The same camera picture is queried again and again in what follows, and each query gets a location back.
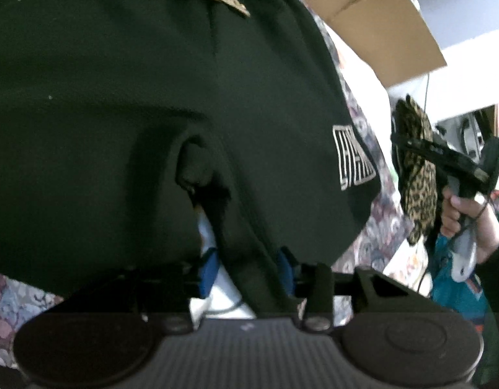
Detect white printed bed sheet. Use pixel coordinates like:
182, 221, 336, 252
0, 24, 432, 367

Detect brown cardboard box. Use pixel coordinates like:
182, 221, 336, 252
303, 0, 446, 88

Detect leopard print garment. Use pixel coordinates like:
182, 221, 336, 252
393, 94, 437, 246

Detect black knit shorts patterned sides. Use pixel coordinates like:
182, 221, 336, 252
0, 0, 380, 316

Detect teal patterned garment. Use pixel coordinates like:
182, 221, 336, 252
430, 188, 499, 329

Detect person's right hand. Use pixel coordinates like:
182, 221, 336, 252
440, 186, 499, 264

